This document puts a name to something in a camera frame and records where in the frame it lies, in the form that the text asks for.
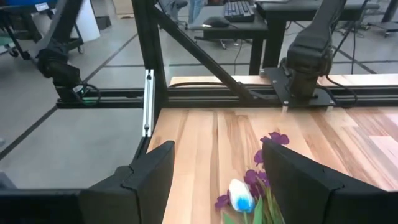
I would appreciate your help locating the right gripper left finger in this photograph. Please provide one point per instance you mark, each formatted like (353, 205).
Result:
(146, 193)

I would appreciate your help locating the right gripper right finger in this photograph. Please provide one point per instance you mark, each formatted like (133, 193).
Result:
(298, 193)

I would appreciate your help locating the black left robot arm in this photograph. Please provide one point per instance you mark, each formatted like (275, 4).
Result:
(311, 46)

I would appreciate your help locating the purple flower spray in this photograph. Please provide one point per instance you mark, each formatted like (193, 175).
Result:
(278, 138)
(222, 201)

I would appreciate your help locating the white blue tulip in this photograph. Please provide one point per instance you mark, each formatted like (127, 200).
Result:
(239, 193)

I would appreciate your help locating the white plastic bin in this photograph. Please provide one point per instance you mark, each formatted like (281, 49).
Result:
(88, 21)

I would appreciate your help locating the black computer mouse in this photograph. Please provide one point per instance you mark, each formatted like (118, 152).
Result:
(216, 21)

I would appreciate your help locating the black keyboard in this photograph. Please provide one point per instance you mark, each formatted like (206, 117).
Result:
(239, 11)

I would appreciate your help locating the black wheeled cart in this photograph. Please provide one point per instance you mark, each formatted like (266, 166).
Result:
(28, 29)

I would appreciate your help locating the silver metal bracket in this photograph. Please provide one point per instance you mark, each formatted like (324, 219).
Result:
(148, 102)

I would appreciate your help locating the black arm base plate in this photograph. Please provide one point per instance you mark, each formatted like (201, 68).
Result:
(276, 84)

